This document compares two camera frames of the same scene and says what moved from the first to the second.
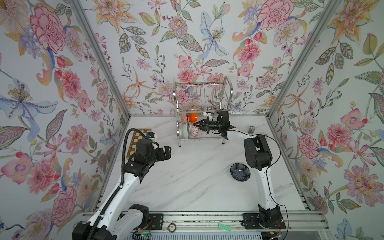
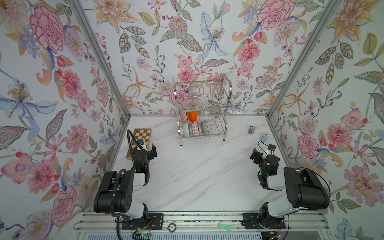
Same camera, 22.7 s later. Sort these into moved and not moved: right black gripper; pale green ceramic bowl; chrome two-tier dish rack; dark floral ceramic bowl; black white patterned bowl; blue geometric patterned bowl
Moved: dark floral ceramic bowl; right black gripper
Not moved: black white patterned bowl; pale green ceramic bowl; blue geometric patterned bowl; chrome two-tier dish rack
